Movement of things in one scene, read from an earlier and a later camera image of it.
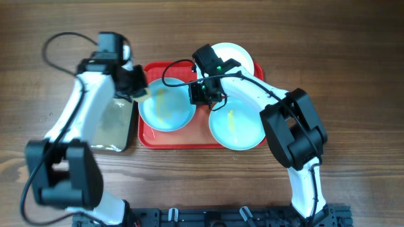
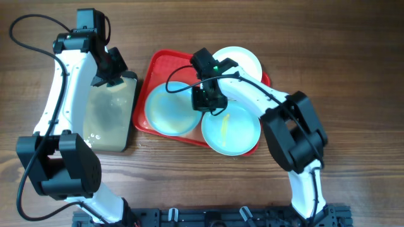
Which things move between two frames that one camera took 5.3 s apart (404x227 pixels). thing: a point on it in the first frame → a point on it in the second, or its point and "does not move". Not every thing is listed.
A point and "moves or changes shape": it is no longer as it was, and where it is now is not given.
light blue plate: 237,125 moves or changes shape
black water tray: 115,128 does not move
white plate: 226,51 moves or changes shape
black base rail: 331,215 does not move
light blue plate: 168,108 moves or changes shape
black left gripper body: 132,81 → 111,69
